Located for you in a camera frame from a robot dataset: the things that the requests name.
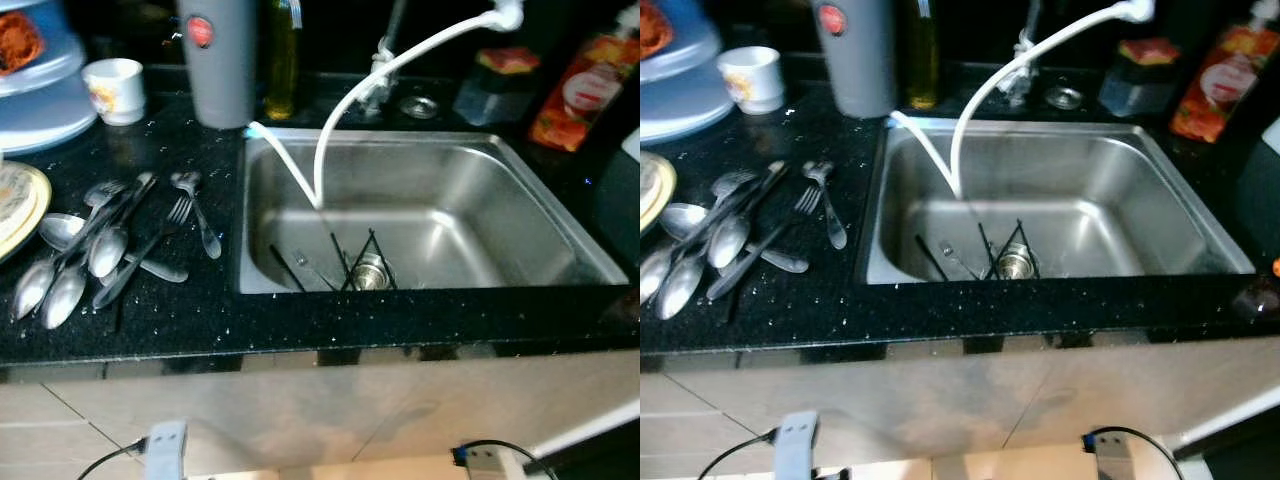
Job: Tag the floral leaf print plate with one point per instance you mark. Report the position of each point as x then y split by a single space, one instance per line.
650 190
18 205

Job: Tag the grey tumbler red badge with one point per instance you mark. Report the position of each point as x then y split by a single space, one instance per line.
855 70
218 80

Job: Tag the white tiered rack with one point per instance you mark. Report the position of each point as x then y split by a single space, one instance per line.
685 90
45 105

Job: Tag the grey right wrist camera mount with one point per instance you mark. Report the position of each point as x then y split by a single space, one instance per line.
1115 458
490 465

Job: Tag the yellow oil bottle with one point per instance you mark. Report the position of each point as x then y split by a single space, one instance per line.
922 60
282 70

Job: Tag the metal faucet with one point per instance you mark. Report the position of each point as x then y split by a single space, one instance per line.
380 70
1020 60

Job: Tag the cream rimmed plate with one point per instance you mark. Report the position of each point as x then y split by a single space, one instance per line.
672 185
46 205

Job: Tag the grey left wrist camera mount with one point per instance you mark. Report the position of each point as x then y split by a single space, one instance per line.
798 445
167 452

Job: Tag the beige cabinet door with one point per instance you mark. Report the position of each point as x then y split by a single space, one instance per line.
950 400
280 410

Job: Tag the slim steel utensil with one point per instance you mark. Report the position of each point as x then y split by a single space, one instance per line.
318 270
962 259

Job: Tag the steel sink drain strainer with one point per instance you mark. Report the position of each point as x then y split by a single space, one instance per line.
370 270
1013 262

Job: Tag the white cartoon print mug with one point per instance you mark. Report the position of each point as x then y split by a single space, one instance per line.
752 82
115 95

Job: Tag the large steel serving spoon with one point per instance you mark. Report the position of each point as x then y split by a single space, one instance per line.
685 221
60 231

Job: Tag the stainless steel sink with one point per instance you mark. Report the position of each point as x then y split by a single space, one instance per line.
1120 180
480 190

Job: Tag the shallow beige drawer front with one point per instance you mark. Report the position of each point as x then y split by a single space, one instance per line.
665 400
40 408

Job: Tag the orange black handheld fan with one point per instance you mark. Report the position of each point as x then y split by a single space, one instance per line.
20 42
655 28

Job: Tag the red orange pouch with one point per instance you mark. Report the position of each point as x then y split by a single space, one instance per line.
1225 85
580 95

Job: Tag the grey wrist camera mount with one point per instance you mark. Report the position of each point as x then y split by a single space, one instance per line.
1115 458
490 465
167 452
798 445

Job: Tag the round metal counter cap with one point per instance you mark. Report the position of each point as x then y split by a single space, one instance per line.
1064 97
419 107

